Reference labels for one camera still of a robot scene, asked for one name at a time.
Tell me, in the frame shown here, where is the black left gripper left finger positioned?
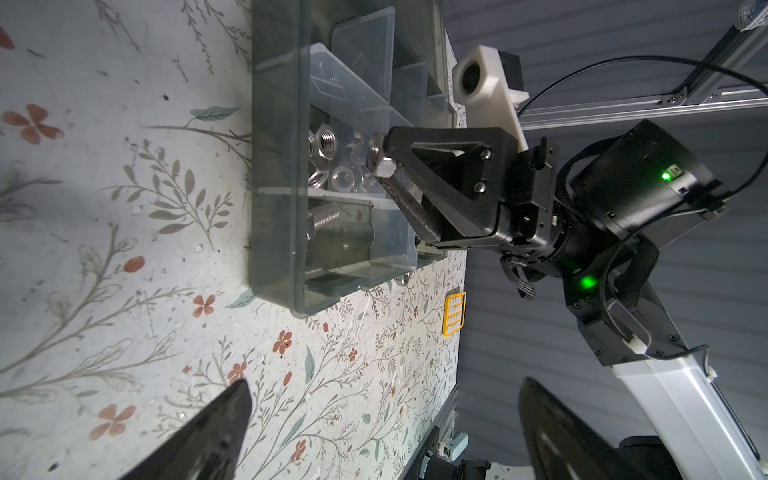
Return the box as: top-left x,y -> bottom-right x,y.
123,379 -> 252,479

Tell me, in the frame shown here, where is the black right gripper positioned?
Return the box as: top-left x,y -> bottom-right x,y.
380,127 -> 561,261

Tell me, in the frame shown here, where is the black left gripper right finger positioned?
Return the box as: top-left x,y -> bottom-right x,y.
518,377 -> 647,480

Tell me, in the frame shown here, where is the silver cap nut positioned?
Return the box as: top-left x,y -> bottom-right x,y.
366,133 -> 397,179
329,165 -> 357,193

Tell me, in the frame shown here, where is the silver hex bolt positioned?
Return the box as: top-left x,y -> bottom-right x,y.
307,203 -> 340,240

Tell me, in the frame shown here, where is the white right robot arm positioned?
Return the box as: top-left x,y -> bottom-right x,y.
367,120 -> 767,479

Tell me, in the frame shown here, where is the yellow tray with white cells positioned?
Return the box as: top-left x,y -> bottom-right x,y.
442,292 -> 467,337

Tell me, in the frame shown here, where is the transparent green compartment organizer box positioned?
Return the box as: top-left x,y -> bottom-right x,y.
249,0 -> 456,317

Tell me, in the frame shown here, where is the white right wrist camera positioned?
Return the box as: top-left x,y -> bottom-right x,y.
452,45 -> 530,152

